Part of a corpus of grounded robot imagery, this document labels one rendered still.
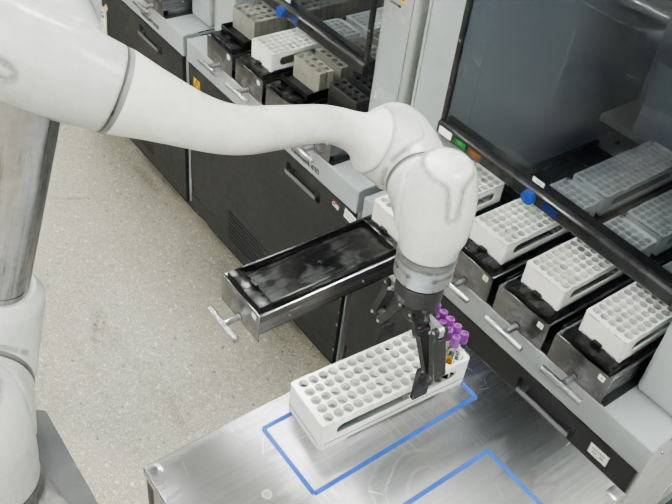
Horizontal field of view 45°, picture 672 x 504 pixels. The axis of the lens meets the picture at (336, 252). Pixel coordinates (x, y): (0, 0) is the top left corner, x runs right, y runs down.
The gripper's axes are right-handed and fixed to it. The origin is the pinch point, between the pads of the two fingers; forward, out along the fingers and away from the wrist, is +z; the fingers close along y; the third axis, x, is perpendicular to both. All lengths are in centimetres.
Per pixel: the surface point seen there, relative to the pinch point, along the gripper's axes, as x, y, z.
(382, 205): 22.6, -37.1, 0.8
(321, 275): 4.1, -30.3, 7.1
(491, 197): 51, -34, 6
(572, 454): 17.2, 25.3, 5.4
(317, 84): 37, -86, 2
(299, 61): 37, -94, 0
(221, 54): 28, -120, 9
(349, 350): 32, -51, 65
